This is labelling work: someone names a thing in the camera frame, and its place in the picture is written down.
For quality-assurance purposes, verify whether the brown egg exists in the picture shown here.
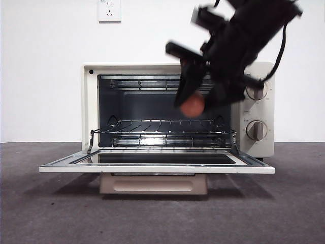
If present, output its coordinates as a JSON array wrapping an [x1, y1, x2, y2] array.
[[180, 94, 205, 118]]

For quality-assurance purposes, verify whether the oven door with brown handle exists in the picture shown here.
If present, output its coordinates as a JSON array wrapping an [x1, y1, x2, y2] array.
[[39, 149, 276, 196]]

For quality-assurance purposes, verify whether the cream oven knob brown grip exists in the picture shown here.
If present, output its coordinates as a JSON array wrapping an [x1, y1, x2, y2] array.
[[245, 78, 269, 101], [245, 119, 269, 141]]

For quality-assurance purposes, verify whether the oven heating tube guard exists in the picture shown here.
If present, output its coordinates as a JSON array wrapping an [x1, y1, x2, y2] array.
[[109, 78, 211, 92], [112, 134, 233, 148]]

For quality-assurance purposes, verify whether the cream Toshiba toaster oven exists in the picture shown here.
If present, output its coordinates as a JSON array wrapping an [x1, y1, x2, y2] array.
[[81, 62, 276, 161]]

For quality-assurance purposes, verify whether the metal wire oven rack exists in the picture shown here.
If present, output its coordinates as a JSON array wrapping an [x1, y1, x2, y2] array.
[[91, 115, 237, 135]]

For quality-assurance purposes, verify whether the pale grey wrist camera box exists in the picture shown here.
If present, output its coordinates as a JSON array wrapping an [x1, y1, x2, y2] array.
[[190, 7, 204, 26]]

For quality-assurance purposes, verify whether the black braided cable loop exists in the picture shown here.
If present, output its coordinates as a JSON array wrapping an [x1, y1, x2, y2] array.
[[263, 21, 289, 82]]

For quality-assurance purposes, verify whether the white wall socket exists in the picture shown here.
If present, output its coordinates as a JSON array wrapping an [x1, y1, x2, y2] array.
[[98, 0, 122, 24]]

